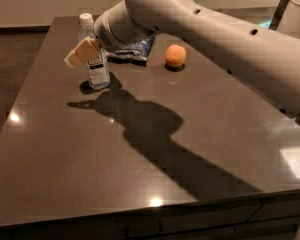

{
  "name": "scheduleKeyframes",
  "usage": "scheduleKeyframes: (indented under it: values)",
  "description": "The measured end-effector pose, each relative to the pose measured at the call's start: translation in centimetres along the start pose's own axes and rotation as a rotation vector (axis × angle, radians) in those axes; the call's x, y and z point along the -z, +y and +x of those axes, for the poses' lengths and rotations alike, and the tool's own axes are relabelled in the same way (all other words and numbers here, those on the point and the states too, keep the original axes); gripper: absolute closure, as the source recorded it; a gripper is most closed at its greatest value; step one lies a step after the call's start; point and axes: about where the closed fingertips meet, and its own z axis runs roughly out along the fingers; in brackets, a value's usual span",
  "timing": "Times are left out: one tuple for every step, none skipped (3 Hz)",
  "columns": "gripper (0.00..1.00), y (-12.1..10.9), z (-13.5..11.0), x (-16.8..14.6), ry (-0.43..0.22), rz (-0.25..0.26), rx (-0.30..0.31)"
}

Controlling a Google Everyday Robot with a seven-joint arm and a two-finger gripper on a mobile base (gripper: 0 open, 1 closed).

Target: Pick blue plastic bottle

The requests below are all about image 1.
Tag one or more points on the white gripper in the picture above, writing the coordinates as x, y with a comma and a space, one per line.
107, 34

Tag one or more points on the clear plastic water bottle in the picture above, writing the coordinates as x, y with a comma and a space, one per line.
97, 68

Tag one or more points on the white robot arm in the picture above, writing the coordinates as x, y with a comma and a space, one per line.
265, 61

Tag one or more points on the blue chip bag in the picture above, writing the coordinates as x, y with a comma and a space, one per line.
137, 51

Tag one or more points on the orange fruit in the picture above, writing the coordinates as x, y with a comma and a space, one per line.
175, 56

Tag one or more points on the dark object at table corner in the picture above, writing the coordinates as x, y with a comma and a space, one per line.
280, 9

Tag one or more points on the dark cabinet under table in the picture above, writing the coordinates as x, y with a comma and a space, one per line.
259, 217

